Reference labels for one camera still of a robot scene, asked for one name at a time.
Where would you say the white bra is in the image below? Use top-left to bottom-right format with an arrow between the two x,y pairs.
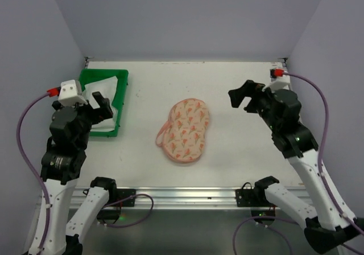
82,76 -> 118,132

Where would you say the floral laundry bag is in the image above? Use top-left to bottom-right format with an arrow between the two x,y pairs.
155,98 -> 210,164

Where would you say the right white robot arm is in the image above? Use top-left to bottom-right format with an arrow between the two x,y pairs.
228,80 -> 363,254

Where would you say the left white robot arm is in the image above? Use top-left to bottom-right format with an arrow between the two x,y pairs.
28,92 -> 117,254

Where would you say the green plastic tray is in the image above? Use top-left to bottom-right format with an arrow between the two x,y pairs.
79,69 -> 129,137

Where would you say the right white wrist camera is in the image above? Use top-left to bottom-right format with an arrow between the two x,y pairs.
262,68 -> 291,92

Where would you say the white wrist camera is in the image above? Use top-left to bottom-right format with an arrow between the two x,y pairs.
58,80 -> 88,107
262,68 -> 291,92

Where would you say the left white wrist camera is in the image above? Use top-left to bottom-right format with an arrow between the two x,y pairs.
58,80 -> 88,107

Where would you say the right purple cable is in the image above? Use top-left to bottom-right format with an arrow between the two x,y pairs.
233,68 -> 364,255

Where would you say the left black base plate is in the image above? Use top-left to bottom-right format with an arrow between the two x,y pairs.
116,188 -> 137,207

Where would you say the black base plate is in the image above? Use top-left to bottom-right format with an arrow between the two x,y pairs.
116,188 -> 137,207
235,188 -> 271,208

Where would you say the aluminium mounting rail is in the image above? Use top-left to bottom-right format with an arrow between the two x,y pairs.
69,186 -> 312,209

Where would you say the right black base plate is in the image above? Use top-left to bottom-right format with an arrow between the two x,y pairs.
235,188 -> 271,208

